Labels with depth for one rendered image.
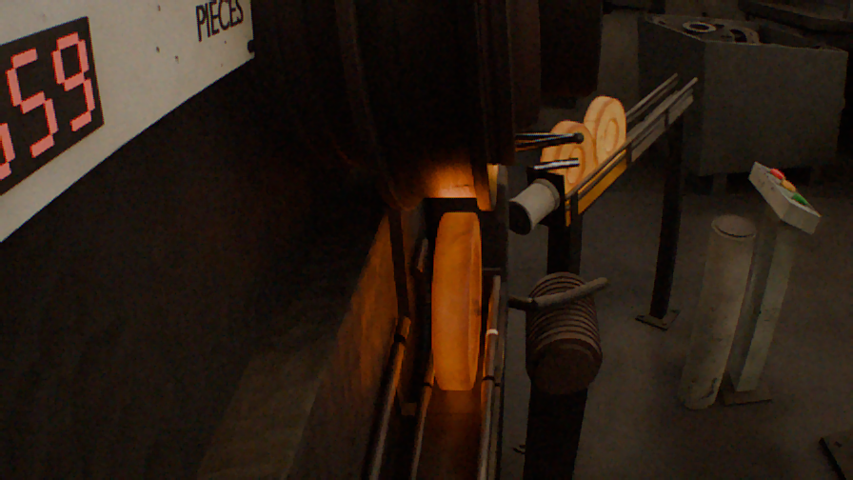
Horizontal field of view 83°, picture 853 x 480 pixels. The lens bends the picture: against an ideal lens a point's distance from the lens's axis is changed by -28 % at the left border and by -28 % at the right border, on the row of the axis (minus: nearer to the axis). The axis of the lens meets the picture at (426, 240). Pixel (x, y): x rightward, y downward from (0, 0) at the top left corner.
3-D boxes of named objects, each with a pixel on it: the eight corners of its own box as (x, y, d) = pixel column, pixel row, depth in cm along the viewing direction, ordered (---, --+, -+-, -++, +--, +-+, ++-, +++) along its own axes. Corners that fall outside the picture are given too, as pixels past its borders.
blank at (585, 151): (535, 137, 104) (551, 141, 102) (578, 109, 113) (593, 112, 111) (541, 218, 112) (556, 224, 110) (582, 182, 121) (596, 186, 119)
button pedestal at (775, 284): (726, 412, 142) (780, 201, 113) (709, 358, 163) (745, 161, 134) (773, 407, 140) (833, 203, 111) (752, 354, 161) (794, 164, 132)
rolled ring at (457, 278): (479, 182, 70) (448, 182, 71) (466, 271, 54) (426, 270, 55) (482, 324, 79) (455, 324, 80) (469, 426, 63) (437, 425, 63)
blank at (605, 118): (577, 109, 113) (593, 112, 111) (611, 87, 122) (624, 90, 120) (582, 182, 121) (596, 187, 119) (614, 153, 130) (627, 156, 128)
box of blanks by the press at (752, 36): (694, 200, 258) (703, 33, 221) (624, 138, 330) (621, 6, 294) (832, 184, 268) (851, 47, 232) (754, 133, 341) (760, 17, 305)
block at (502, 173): (432, 338, 94) (421, 182, 83) (438, 308, 101) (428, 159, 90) (506, 338, 92) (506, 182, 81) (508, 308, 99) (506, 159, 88)
